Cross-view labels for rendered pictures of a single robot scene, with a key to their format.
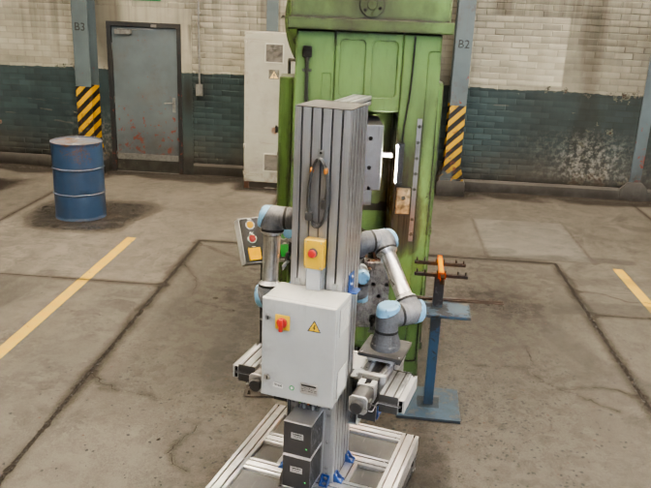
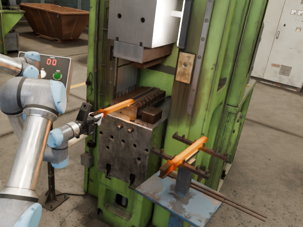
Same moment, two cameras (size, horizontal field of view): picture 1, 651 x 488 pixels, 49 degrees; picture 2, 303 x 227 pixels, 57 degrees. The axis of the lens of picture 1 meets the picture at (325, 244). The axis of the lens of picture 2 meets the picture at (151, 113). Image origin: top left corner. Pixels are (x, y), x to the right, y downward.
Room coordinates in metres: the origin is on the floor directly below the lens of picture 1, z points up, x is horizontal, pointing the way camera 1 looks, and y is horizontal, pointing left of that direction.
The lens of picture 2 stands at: (2.95, -1.06, 1.67)
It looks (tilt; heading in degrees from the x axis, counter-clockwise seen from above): 24 degrees down; 26
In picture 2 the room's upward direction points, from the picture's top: 7 degrees clockwise
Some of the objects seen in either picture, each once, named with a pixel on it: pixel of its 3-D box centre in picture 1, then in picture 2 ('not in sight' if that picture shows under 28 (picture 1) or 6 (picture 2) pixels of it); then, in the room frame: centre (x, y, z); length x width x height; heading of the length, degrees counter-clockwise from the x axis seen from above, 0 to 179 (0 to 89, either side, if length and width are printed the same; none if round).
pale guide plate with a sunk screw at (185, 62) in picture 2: (402, 200); (185, 67); (4.47, -0.48, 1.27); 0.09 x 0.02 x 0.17; 92
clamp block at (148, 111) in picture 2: not in sight; (152, 115); (4.40, -0.35, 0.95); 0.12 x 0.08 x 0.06; 2
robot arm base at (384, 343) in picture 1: (386, 337); not in sight; (3.28, -0.32, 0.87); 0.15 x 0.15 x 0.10
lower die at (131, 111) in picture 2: not in sight; (139, 99); (4.54, -0.16, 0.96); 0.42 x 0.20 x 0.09; 2
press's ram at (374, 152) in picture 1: (361, 151); (155, 7); (4.54, -0.21, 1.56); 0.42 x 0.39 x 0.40; 2
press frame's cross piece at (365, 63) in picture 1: (365, 69); not in sight; (4.69, -0.21, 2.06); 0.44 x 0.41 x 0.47; 2
